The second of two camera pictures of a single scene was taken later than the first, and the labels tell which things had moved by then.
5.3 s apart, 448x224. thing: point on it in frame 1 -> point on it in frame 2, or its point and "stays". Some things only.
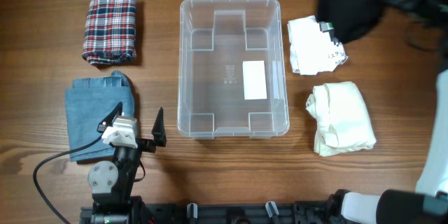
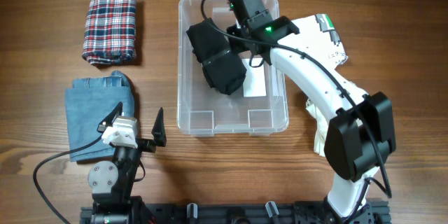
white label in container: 255,80 stays
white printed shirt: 313,50 stays
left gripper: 150,145 stays
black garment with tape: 348,8 -> 225,70
